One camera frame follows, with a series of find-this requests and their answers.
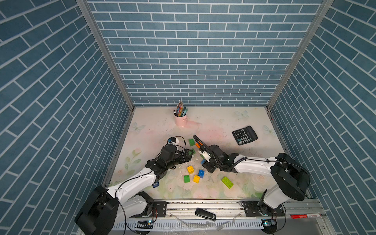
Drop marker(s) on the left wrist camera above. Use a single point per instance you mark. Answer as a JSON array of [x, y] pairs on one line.
[[173, 141]]

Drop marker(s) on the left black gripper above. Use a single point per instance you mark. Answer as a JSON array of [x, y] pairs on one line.
[[180, 154]]

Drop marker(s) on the small blue lego lower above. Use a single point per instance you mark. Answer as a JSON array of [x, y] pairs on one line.
[[201, 173]]

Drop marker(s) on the blue black usb device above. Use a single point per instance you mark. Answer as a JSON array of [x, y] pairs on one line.
[[155, 185]]

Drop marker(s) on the pink pen cup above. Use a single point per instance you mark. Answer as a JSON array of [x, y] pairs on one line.
[[181, 121]]

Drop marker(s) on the red marker pen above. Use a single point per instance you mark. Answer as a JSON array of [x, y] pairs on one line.
[[308, 215]]

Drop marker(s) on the small green lego bottom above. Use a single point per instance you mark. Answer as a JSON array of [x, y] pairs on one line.
[[186, 179]]

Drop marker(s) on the yellow lego lower left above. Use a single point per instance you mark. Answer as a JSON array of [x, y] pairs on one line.
[[190, 169]]

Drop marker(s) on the black calculator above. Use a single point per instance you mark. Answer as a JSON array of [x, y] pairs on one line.
[[245, 135]]

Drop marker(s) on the small green lego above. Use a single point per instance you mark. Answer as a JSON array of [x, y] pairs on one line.
[[191, 142], [186, 179]]

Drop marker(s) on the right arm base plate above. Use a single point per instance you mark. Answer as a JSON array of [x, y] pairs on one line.
[[249, 209]]

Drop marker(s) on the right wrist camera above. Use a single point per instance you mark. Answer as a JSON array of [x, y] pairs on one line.
[[206, 155]]

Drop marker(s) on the yellow lego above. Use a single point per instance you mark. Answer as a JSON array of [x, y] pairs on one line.
[[190, 169], [196, 179]]

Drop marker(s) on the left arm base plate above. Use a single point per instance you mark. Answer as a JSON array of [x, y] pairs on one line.
[[161, 209]]

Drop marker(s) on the yellow lego bottom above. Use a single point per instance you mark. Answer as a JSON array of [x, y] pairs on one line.
[[196, 179]]

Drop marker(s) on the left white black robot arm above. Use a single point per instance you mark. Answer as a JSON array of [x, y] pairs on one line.
[[106, 207]]

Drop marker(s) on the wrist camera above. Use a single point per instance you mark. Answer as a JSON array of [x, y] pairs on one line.
[[206, 155], [173, 141]]

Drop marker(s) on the small green lego top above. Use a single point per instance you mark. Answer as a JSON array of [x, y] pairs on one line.
[[191, 142]]

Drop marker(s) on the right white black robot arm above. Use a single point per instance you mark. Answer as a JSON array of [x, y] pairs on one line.
[[292, 180]]

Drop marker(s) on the black remote on rail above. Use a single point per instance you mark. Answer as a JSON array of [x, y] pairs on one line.
[[205, 214]]

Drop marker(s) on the long lime lego brick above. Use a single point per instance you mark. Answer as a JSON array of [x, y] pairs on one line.
[[227, 182]]

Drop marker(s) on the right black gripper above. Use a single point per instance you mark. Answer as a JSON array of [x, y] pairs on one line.
[[206, 166]]

